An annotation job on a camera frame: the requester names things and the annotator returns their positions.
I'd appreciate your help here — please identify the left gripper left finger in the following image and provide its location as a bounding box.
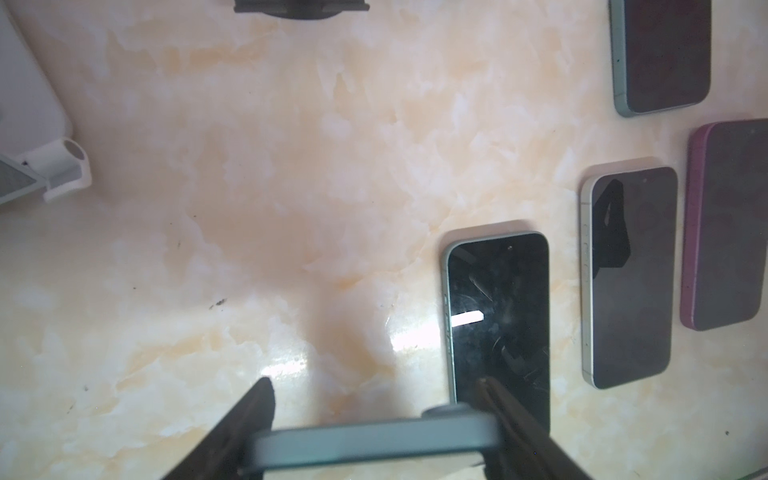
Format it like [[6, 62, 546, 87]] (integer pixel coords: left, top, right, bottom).
[[163, 377, 276, 480]]

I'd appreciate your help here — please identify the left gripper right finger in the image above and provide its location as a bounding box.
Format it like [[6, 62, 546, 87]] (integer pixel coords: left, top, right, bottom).
[[473, 377, 589, 480]]

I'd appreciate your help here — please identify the black phone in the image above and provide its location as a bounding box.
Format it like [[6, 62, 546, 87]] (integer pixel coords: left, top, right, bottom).
[[608, 0, 712, 118], [580, 166, 678, 389], [441, 232, 551, 429], [680, 119, 767, 331]]

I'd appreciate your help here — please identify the silver stand near left arm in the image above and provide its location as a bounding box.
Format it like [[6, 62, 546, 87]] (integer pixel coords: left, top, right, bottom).
[[1, 6, 92, 204]]

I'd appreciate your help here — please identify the black round phone stand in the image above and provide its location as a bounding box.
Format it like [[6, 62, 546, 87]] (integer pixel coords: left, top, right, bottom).
[[234, 0, 370, 20]]

